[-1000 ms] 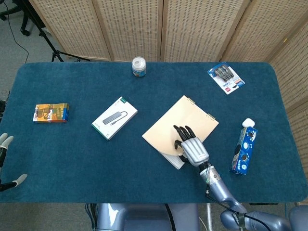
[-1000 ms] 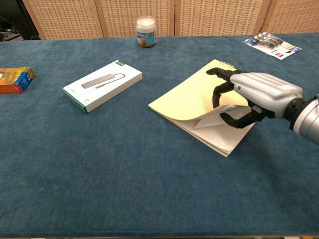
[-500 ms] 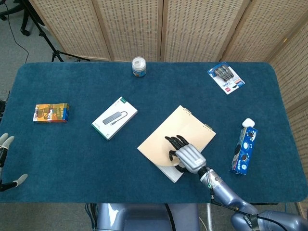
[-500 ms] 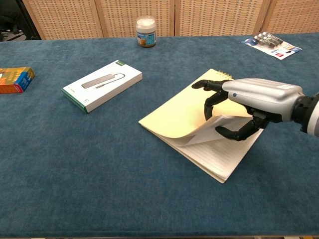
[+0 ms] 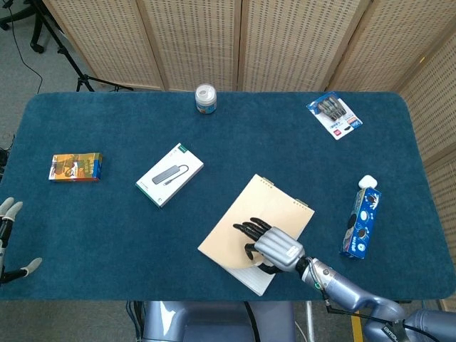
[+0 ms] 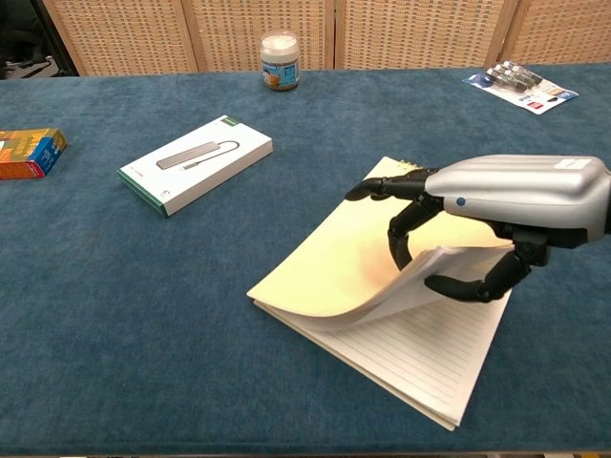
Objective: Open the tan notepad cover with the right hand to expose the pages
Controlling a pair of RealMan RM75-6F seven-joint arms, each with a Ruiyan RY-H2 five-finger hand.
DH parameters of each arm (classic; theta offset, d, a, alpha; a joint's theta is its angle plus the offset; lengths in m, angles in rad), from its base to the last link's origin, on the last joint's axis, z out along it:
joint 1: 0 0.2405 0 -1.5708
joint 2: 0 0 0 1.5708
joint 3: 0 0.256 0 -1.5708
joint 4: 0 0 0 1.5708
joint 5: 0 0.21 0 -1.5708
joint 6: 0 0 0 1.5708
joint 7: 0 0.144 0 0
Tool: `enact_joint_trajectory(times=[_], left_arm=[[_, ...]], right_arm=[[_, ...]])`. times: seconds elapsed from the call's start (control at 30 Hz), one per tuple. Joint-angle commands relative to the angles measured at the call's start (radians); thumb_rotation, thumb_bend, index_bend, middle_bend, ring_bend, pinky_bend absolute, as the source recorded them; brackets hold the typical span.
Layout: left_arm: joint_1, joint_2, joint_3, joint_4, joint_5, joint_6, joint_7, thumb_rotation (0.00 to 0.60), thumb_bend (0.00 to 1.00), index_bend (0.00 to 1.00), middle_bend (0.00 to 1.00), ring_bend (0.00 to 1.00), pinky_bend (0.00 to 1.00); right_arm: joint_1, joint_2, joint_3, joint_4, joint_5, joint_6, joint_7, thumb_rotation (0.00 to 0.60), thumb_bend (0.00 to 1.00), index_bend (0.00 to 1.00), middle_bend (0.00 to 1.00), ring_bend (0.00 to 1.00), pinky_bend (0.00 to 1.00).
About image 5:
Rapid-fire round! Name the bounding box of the thin black floor cable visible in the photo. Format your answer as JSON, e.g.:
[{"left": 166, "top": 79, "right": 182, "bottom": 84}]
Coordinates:
[{"left": 7, "top": 0, "right": 43, "bottom": 95}]

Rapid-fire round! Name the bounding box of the left black grey-tipped robot hand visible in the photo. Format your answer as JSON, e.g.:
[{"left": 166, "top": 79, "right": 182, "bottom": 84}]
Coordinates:
[{"left": 0, "top": 197, "right": 43, "bottom": 286}]

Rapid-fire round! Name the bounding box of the orange colourful carton box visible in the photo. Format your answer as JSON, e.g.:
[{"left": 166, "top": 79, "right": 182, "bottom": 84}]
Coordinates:
[{"left": 48, "top": 152, "right": 103, "bottom": 183}]

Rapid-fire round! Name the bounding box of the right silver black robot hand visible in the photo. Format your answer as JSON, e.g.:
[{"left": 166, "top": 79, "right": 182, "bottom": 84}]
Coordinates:
[{"left": 233, "top": 217, "right": 307, "bottom": 276}]

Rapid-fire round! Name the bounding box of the white table leg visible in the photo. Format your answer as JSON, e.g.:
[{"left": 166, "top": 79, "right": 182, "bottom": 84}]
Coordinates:
[{"left": 305, "top": 301, "right": 316, "bottom": 342}]

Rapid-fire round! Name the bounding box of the black office chair base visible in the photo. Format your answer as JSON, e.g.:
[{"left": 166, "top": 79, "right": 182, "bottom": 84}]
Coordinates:
[{"left": 0, "top": 0, "right": 48, "bottom": 54}]

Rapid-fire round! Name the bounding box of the blue carpet table mat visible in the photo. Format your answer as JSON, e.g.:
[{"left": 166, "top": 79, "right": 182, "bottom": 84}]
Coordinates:
[{"left": 0, "top": 91, "right": 456, "bottom": 302}]

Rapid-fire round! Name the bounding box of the black tripod stand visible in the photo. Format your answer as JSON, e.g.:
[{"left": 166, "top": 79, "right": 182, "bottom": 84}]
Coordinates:
[{"left": 28, "top": 0, "right": 135, "bottom": 93}]

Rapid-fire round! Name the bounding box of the blue-grey robot torso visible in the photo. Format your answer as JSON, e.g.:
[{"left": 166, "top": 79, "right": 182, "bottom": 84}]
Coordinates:
[{"left": 142, "top": 301, "right": 296, "bottom": 342}]

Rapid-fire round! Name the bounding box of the glass jar with white lid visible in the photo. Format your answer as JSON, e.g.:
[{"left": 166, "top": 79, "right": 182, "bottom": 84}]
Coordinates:
[{"left": 195, "top": 83, "right": 219, "bottom": 115}]

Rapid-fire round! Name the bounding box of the blue cookie box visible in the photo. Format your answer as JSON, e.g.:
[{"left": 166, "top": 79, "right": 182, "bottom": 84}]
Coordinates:
[{"left": 338, "top": 188, "right": 383, "bottom": 259}]

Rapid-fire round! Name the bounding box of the beige paper notepad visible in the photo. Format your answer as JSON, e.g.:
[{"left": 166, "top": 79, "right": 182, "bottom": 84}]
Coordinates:
[{"left": 197, "top": 173, "right": 316, "bottom": 297}]

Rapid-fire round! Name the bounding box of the white USB hub box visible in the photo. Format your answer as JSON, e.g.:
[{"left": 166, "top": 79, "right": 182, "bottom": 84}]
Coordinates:
[{"left": 135, "top": 142, "right": 204, "bottom": 209}]

